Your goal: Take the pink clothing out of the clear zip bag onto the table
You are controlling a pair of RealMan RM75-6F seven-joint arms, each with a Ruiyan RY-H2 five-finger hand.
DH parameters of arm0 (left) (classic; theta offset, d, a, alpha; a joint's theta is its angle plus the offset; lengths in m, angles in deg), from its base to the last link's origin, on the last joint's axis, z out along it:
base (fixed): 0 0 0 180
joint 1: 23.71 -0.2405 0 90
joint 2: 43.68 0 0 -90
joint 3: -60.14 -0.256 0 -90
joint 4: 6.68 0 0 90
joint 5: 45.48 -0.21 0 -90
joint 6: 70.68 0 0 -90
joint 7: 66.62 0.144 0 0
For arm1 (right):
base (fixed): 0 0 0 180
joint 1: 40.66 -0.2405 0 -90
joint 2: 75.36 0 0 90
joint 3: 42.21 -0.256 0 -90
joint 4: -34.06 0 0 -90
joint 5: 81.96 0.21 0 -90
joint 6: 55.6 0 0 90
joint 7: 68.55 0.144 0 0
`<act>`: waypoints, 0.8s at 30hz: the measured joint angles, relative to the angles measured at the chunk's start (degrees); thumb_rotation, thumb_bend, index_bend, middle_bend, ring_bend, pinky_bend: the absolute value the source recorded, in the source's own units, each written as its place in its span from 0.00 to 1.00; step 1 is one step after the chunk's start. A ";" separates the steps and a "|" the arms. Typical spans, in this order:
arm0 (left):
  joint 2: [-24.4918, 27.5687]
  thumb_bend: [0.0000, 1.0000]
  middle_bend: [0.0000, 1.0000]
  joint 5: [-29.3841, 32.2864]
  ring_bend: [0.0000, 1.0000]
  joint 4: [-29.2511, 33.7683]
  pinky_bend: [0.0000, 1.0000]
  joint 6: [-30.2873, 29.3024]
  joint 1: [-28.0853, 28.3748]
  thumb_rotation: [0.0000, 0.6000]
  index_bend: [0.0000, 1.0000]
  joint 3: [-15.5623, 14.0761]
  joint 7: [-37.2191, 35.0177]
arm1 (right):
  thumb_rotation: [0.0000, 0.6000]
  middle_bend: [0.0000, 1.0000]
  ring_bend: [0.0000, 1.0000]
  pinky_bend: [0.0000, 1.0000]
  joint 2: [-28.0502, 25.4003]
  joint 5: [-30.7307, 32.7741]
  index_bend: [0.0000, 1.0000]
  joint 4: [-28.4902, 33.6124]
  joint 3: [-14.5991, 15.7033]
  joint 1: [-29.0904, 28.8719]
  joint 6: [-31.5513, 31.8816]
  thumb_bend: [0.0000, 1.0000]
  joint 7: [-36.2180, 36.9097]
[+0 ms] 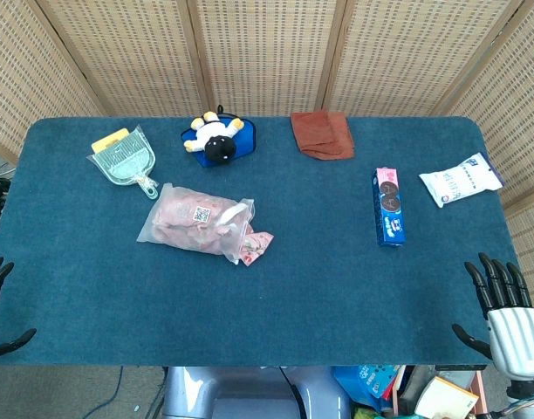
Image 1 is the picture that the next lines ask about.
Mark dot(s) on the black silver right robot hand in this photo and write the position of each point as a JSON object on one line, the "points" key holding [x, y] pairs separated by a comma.
{"points": [[513, 336]]}

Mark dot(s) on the translucent zip plastic bag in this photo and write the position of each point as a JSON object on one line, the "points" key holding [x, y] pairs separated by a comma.
{"points": [[162, 227]]}

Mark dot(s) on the pink floral garment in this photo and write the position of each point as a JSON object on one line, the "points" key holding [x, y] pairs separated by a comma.
{"points": [[258, 245]]}

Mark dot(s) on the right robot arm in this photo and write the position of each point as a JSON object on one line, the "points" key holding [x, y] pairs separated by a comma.
{"points": [[526, 399]]}

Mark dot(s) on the white yellow book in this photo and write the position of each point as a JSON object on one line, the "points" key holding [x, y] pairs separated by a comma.
{"points": [[446, 399]]}

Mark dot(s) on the blue cardboard box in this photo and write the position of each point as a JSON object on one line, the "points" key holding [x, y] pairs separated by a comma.
{"points": [[363, 384]]}

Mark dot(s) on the white plastic packet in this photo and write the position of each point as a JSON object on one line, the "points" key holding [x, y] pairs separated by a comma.
{"points": [[461, 181]]}

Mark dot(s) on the green plastic dustpan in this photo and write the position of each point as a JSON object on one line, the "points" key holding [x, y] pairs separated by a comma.
{"points": [[125, 163]]}

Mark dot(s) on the blue cookie box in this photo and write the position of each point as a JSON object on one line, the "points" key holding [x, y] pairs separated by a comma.
{"points": [[389, 209]]}

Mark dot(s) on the blue carpet table cover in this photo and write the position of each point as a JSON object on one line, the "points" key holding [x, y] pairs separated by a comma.
{"points": [[293, 297]]}

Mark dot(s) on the white black plush toy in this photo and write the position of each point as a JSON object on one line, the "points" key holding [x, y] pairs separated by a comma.
{"points": [[214, 146]]}

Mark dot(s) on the grey robot torso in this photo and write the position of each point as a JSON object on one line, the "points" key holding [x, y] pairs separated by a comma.
{"points": [[232, 393]]}

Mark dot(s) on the brown folded cloth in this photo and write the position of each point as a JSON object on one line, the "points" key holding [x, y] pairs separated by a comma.
{"points": [[321, 135]]}

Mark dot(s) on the blue fabric pouch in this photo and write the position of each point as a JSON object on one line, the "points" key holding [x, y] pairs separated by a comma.
{"points": [[246, 139]]}

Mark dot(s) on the woven rattan folding screen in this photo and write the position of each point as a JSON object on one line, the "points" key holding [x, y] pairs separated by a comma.
{"points": [[267, 52]]}

